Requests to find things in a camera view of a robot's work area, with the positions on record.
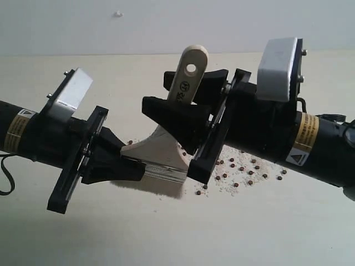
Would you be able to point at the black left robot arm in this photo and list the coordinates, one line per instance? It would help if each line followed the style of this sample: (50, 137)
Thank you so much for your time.
(14, 120)

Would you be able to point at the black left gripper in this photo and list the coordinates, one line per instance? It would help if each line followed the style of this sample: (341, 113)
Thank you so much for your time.
(64, 145)

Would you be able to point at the small white wall fixture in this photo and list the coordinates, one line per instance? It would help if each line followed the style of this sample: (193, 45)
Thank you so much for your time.
(118, 14)

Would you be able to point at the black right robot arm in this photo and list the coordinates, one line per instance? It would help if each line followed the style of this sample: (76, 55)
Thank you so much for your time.
(320, 146)

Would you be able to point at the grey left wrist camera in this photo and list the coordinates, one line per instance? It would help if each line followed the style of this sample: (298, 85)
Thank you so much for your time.
(64, 102)

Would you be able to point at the white wooden paint brush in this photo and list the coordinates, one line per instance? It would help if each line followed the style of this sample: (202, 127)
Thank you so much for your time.
(164, 151)

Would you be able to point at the brown beans and rice grains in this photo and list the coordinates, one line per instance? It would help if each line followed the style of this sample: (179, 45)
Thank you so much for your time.
(234, 170)

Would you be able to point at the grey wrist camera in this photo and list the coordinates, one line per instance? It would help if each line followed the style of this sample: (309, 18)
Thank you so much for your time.
(64, 102)
(275, 75)

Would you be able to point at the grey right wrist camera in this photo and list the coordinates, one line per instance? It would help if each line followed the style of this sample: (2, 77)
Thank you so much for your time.
(275, 75)

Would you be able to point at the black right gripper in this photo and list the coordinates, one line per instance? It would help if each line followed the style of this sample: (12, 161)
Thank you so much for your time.
(274, 131)

